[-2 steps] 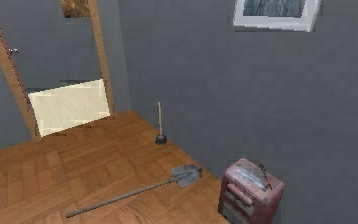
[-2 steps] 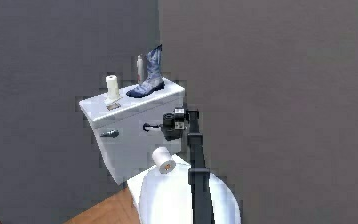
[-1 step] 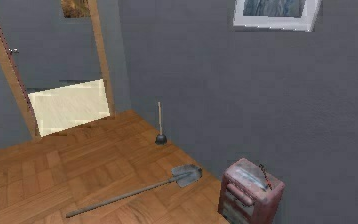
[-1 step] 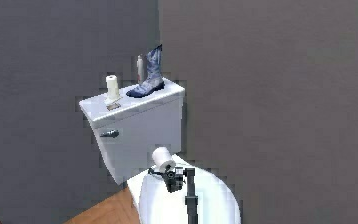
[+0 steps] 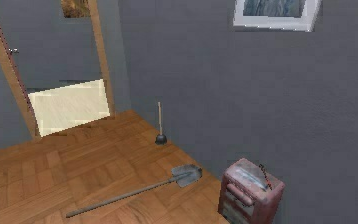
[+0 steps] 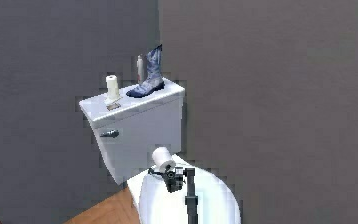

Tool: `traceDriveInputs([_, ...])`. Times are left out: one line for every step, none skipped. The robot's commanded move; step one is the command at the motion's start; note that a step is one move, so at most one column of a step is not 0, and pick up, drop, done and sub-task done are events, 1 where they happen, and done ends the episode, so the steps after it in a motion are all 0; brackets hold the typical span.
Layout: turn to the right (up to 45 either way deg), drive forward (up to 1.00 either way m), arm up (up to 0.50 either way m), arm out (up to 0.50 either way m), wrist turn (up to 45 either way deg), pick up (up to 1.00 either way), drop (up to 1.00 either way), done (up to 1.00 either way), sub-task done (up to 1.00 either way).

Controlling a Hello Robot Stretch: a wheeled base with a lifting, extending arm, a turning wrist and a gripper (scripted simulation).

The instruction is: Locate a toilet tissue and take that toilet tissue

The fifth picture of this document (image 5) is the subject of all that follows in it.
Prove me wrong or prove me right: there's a wooden room door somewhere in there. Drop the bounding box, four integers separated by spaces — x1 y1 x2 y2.
0 1 41 139

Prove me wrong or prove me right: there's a grey shovel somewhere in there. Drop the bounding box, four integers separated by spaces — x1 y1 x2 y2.
65 163 204 219

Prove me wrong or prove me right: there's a black plunger with wooden handle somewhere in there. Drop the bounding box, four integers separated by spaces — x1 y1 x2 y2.
154 101 168 146

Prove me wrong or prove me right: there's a red metal box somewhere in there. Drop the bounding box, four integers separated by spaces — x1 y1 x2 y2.
217 157 286 224

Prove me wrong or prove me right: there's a white framed wall picture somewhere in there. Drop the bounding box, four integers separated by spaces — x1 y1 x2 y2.
232 0 322 33

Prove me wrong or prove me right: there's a brown framed wall picture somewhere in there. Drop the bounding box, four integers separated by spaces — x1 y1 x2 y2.
60 0 91 19

